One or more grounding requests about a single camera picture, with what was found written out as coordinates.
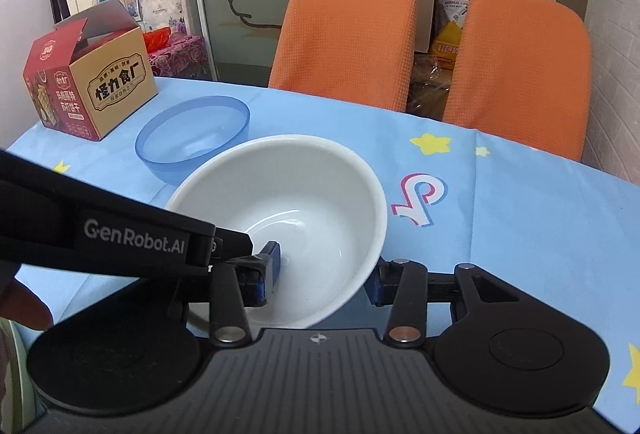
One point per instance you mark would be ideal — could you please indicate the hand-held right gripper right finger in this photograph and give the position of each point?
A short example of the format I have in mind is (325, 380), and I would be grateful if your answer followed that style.
(374, 285)

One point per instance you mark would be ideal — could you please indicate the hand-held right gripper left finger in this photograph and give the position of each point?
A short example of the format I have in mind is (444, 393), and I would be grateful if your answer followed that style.
(262, 295)

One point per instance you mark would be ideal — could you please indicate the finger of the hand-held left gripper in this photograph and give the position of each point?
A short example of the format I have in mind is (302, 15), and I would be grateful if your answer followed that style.
(273, 259)

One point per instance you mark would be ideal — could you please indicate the white ceramic bowl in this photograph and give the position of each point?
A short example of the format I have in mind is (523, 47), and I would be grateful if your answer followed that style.
(310, 194)

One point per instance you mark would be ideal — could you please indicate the person's left hand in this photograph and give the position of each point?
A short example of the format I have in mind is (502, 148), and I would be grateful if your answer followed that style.
(22, 309)

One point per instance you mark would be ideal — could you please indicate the blue plastic bowl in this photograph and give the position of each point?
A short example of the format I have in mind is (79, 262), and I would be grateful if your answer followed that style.
(190, 133)

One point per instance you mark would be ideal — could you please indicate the red and brown cracker box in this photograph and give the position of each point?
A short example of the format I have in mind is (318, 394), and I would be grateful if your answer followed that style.
(115, 88)

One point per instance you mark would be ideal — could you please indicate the floral patterned cloth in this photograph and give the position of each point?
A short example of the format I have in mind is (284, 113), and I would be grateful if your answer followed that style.
(180, 56)

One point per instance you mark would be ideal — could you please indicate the clear plastic wrapped package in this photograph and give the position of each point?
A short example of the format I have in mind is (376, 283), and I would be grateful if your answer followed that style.
(430, 83)

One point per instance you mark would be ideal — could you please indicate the orange chair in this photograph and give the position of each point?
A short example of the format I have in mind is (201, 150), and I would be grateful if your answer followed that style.
(520, 73)
(345, 38)

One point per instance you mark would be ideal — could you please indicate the yellow snack bag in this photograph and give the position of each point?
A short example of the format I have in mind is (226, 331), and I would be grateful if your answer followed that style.
(452, 13)

